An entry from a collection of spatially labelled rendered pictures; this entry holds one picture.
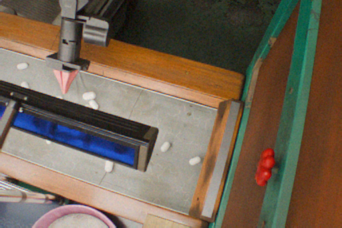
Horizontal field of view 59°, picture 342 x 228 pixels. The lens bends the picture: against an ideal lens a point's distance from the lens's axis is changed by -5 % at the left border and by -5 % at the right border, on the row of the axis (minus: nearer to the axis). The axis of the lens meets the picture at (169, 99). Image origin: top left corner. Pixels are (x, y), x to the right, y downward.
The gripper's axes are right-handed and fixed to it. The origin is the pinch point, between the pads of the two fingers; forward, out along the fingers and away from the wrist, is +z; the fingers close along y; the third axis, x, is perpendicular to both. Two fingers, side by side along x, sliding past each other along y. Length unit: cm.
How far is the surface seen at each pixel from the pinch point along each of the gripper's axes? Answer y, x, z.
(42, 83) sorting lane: -11.0, 6.2, 3.0
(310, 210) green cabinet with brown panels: 48, -51, -20
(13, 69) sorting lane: -22.3, 7.4, 1.6
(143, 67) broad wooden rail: 17.4, 12.4, -8.3
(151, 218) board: 32.4, -13.4, 20.8
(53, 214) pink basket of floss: 7.5, -15.9, 28.2
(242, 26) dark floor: 47, 119, -16
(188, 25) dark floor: 16, 113, -9
